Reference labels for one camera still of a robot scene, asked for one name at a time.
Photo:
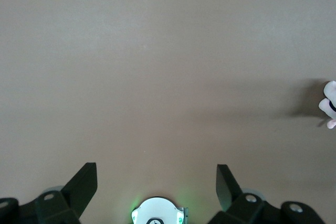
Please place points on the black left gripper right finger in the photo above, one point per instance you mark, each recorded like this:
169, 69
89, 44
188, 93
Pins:
233, 203

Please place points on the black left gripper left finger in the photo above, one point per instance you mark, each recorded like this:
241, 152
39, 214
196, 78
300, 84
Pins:
76, 192

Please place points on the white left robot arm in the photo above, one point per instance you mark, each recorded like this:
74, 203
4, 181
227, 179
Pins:
157, 211

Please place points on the pink white dog plush toy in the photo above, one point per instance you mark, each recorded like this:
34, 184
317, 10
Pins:
329, 103

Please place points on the brown table cover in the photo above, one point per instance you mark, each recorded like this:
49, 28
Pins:
157, 64

